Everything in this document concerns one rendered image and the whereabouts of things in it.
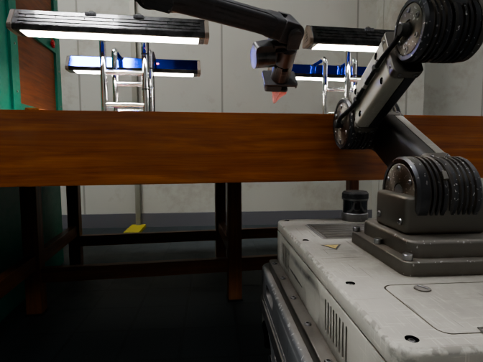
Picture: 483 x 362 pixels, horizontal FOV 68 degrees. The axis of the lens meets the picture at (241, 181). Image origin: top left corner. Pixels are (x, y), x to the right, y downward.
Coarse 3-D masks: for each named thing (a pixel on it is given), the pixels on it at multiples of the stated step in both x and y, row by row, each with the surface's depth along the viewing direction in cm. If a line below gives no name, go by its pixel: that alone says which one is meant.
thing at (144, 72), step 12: (144, 48) 134; (144, 60) 134; (108, 72) 133; (120, 72) 133; (132, 72) 134; (144, 72) 135; (144, 84) 135; (144, 96) 135; (108, 108) 135; (144, 108) 136
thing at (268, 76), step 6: (276, 66) 104; (264, 72) 109; (270, 72) 110; (276, 72) 104; (282, 72) 104; (288, 72) 104; (294, 72) 111; (264, 78) 108; (270, 78) 108; (276, 78) 106; (282, 78) 105; (288, 78) 107; (294, 78) 109; (264, 84) 107; (270, 84) 106; (276, 84) 107; (282, 84) 107; (288, 84) 107; (294, 84) 108
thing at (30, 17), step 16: (16, 16) 111; (32, 16) 112; (48, 16) 112; (64, 16) 113; (80, 16) 114; (96, 16) 115; (112, 16) 116; (128, 16) 117; (16, 32) 113; (80, 32) 113; (96, 32) 114; (112, 32) 114; (128, 32) 115; (144, 32) 116; (160, 32) 116; (176, 32) 117; (192, 32) 118; (208, 32) 119
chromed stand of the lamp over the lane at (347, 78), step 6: (366, 30) 131; (372, 30) 131; (348, 54) 147; (348, 60) 147; (348, 66) 148; (348, 72) 148; (348, 78) 148; (354, 78) 149; (360, 78) 149; (348, 84) 148; (348, 90) 148; (348, 96) 149
